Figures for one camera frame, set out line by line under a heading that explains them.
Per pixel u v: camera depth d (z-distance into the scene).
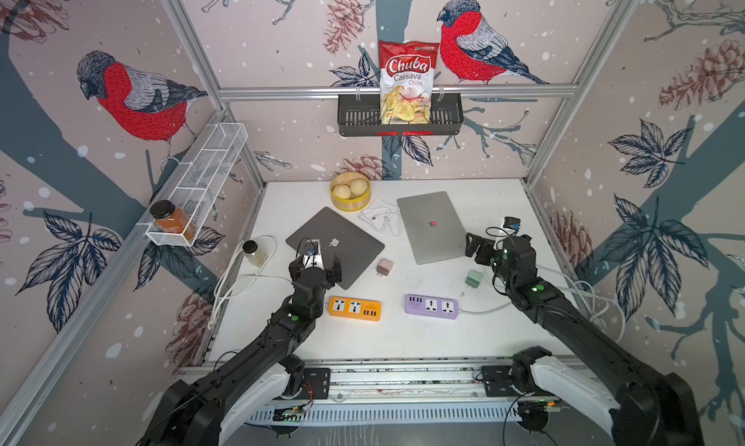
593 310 0.89
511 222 0.70
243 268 0.97
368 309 0.83
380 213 1.11
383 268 0.94
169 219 0.61
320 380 0.73
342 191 1.10
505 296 0.62
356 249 1.06
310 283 0.61
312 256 0.70
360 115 0.95
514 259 0.59
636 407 0.38
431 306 0.84
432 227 1.07
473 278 0.90
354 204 1.10
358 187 1.12
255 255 0.91
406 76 0.85
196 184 0.79
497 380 0.72
